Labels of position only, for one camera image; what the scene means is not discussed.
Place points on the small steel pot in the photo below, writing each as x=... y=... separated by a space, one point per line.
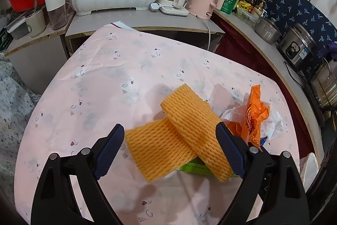
x=266 y=30

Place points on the cream ceramic crock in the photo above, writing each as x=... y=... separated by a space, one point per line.
x=35 y=22

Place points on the large steel steamer pot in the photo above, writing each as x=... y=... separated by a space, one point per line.
x=326 y=82

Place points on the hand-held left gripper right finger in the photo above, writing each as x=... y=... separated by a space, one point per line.
x=231 y=151

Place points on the yellow foam fruit net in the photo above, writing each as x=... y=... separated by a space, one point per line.
x=155 y=148
x=189 y=114

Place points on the green canister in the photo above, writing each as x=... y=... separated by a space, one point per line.
x=230 y=1

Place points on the pink printed tablecloth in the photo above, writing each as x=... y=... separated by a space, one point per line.
x=118 y=82

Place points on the navy printed cloth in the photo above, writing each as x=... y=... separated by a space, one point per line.
x=295 y=8

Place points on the purple towel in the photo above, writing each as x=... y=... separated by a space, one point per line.
x=331 y=49

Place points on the orange snack wrapper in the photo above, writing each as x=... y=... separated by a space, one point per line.
x=252 y=114

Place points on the green white small carton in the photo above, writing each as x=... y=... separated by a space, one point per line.
x=194 y=168

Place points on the trash bin with white liner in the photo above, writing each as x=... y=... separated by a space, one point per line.
x=310 y=167

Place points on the steel rice cooker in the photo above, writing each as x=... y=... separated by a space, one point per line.
x=297 y=51

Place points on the clear food container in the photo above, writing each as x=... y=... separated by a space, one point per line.
x=247 y=17

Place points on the dark sauce bottle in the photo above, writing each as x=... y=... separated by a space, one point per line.
x=255 y=1

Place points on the white power plug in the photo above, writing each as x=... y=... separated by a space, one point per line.
x=154 y=6

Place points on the yellow label jar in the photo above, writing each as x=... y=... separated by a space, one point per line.
x=243 y=6

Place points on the white tissue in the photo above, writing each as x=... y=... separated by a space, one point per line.
x=273 y=119

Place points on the grey floral bedsheet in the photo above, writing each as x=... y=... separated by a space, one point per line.
x=13 y=109

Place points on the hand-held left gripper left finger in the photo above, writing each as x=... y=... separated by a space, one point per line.
x=110 y=151

